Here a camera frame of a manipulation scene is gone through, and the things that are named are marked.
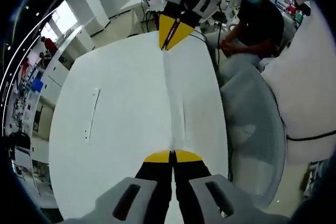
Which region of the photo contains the clear food packaging bag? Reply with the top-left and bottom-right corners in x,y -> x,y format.
162,49 -> 190,152

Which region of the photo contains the long white counter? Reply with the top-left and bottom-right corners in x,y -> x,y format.
48,28 -> 97,91

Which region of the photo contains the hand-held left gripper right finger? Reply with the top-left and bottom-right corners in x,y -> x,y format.
173,149 -> 257,224

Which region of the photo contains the blue bin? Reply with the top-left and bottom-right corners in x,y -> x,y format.
30,78 -> 45,94

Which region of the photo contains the thin black cable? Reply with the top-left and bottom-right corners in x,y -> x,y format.
287,129 -> 336,141

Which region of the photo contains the person's white top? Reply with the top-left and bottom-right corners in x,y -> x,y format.
261,0 -> 336,163

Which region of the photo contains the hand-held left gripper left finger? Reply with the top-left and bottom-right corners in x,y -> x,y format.
91,150 -> 174,224

